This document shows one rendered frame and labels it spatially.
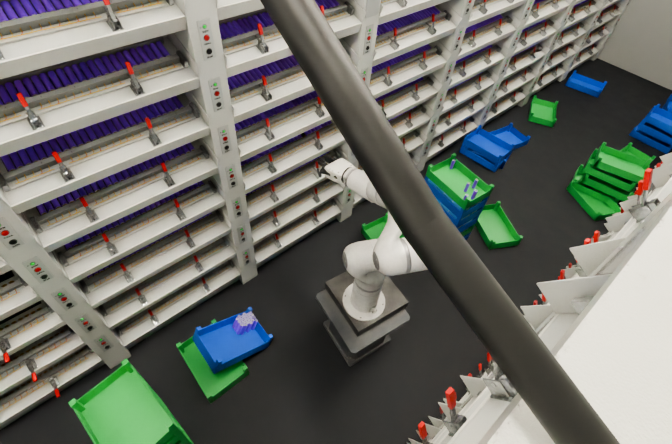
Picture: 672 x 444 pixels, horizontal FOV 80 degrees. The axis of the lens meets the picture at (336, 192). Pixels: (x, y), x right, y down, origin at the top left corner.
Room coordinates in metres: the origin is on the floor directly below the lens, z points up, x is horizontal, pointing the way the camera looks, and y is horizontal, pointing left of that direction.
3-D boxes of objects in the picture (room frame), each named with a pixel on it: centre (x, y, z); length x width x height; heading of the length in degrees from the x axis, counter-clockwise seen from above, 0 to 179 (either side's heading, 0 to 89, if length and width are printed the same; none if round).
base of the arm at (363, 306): (0.88, -0.17, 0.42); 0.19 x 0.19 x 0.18
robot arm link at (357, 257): (0.87, -0.14, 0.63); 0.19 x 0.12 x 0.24; 107
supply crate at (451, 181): (1.59, -0.67, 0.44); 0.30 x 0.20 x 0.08; 38
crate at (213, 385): (0.67, 0.50, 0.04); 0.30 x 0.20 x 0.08; 44
